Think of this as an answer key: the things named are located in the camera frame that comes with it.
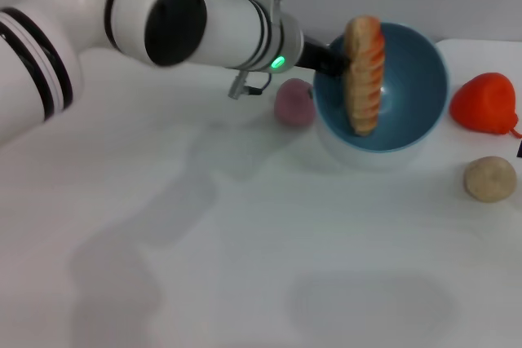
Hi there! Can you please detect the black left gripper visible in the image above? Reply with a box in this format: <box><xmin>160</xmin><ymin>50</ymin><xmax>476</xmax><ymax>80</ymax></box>
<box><xmin>294</xmin><ymin>37</ymin><xmax>352</xmax><ymax>79</ymax></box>

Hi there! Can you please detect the orange striped toy bread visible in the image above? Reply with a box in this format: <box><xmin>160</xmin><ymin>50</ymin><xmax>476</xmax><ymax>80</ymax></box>
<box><xmin>343</xmin><ymin>15</ymin><xmax>386</xmax><ymax>137</ymax></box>

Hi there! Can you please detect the blue bowl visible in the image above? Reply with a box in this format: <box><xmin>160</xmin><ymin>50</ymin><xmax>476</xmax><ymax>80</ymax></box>
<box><xmin>312</xmin><ymin>21</ymin><xmax>450</xmax><ymax>153</ymax></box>

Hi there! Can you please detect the beige toy potato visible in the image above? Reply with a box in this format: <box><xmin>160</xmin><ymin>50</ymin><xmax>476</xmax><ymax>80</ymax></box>
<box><xmin>462</xmin><ymin>156</ymin><xmax>518</xmax><ymax>204</ymax></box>

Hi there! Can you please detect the red toy strawberry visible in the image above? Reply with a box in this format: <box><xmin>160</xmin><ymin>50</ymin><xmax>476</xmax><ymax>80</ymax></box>
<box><xmin>449</xmin><ymin>72</ymin><xmax>522</xmax><ymax>138</ymax></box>

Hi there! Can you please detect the pink toy fruit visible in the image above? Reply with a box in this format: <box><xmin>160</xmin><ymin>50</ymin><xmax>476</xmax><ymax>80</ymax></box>
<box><xmin>273</xmin><ymin>77</ymin><xmax>317</xmax><ymax>126</ymax></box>

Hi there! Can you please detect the left arm cable with connector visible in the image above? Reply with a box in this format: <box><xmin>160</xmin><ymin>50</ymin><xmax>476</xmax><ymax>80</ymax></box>
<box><xmin>227</xmin><ymin>70</ymin><xmax>275</xmax><ymax>100</ymax></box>

